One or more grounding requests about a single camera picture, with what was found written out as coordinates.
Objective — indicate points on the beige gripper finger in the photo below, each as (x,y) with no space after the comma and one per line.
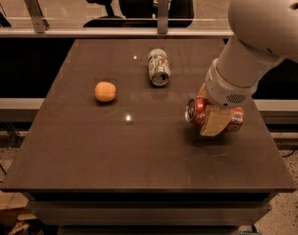
(202,92)
(216,120)

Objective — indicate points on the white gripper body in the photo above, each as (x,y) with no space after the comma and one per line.
(224,89)

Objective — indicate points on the red coke can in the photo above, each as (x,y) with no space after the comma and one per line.
(195,114)

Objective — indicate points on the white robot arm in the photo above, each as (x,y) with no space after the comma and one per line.
(264,33)

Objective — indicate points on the white green soda can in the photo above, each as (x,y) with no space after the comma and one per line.
(158,67)

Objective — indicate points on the orange fruit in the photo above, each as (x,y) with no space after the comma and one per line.
(105,91)

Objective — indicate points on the black office chair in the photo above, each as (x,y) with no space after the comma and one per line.
(143,13)

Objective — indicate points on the brown table cabinet base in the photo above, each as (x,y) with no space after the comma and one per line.
(148,216)

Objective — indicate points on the cardboard box on floor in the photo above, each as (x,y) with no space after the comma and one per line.
(13,208)

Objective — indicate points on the middle metal railing bracket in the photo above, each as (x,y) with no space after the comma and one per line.
(163,16)

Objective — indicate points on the metal railing bracket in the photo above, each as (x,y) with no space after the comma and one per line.
(163,16)
(39,23)

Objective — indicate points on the left metal railing bracket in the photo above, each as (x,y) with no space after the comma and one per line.
(39,23)

